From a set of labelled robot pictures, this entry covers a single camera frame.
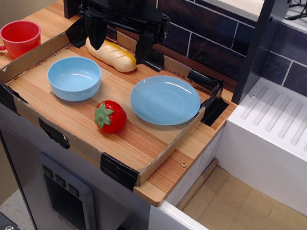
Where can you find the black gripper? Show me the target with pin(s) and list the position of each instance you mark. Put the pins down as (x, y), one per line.
(137, 16)

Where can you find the light blue bowl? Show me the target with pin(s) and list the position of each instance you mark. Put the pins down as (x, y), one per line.
(74, 78)

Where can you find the light blue plate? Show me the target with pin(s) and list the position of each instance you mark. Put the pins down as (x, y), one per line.
(164, 100)

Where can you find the toy bread loaf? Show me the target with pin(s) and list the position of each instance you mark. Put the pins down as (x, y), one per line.
(111, 54)

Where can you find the red toy strawberry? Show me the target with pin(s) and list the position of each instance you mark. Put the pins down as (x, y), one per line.
(109, 116)

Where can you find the red plastic cup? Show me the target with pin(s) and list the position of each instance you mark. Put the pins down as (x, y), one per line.
(19, 37)

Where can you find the grey toy oven front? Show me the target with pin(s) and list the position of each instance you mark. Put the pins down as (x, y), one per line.
(62, 190)

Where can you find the white toy sink unit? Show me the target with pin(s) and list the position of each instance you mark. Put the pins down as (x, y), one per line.
(253, 175)

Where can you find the cardboard tray frame with tape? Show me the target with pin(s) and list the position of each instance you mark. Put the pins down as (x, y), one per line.
(148, 159)

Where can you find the dark vertical post right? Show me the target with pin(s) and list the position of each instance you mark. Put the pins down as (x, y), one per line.
(269, 21)

